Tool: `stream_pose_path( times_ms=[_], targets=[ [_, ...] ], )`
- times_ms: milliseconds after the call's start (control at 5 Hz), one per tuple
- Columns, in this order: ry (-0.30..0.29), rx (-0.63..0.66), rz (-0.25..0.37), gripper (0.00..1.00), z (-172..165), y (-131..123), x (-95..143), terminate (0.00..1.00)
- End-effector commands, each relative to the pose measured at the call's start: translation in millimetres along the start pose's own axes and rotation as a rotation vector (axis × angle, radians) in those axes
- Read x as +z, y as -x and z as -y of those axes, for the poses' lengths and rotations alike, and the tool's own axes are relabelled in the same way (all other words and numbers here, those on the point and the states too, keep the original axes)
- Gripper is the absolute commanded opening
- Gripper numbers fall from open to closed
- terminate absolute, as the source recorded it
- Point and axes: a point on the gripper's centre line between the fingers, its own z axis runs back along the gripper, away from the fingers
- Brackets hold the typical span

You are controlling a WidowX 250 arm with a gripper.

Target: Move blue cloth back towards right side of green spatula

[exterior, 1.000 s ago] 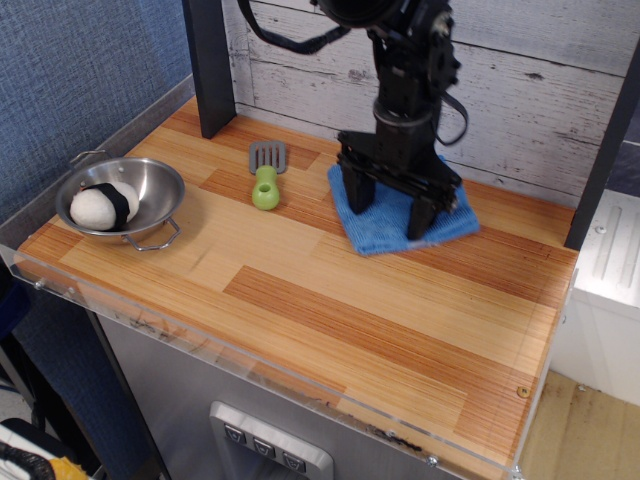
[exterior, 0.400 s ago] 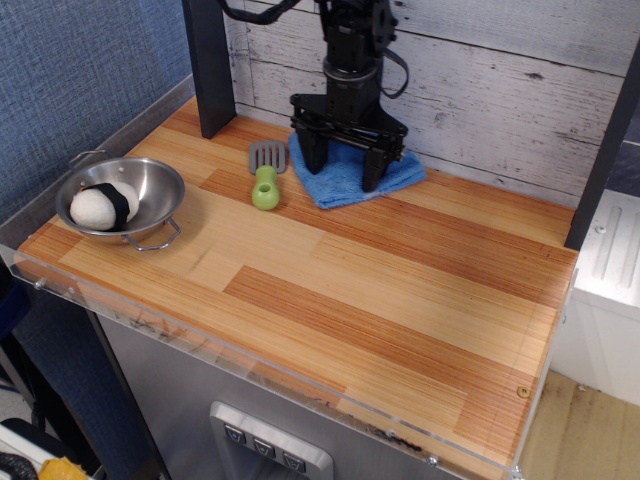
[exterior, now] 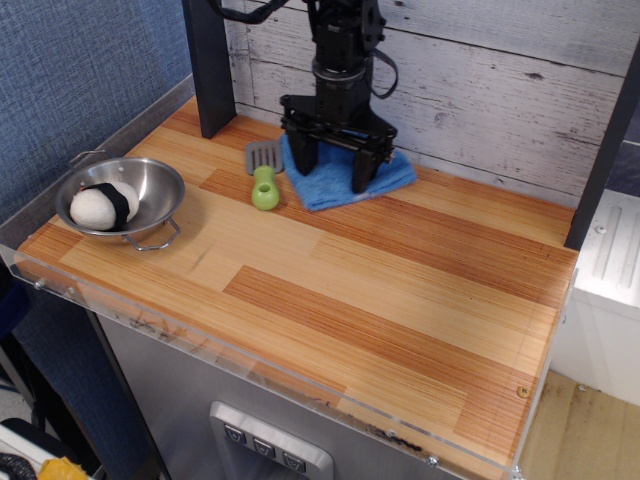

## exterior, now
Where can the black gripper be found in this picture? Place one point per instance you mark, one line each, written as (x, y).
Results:
(338, 113)

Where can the blue cloth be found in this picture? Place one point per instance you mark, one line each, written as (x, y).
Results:
(329, 184)

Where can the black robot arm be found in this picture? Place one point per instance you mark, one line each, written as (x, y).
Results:
(346, 35)

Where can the white rice ball toy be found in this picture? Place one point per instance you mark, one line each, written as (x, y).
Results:
(105, 206)

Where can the clear acrylic edge guard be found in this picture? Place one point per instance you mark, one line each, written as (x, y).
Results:
(375, 394)

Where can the silver button panel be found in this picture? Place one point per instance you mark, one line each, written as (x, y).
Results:
(233, 427)

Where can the white side cabinet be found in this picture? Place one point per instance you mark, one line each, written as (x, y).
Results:
(597, 343)

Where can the yellow black object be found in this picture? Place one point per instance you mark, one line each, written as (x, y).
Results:
(15, 467)

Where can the green handled grey spatula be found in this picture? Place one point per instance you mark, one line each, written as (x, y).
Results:
(264, 161)

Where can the steel bowl with handles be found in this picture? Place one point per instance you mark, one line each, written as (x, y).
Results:
(160, 189)

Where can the dark left post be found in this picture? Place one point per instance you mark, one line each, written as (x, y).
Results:
(206, 36)

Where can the dark post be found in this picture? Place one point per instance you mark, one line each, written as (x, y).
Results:
(206, 36)
(613, 138)

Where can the dark right post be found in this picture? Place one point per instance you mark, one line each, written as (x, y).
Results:
(613, 138)

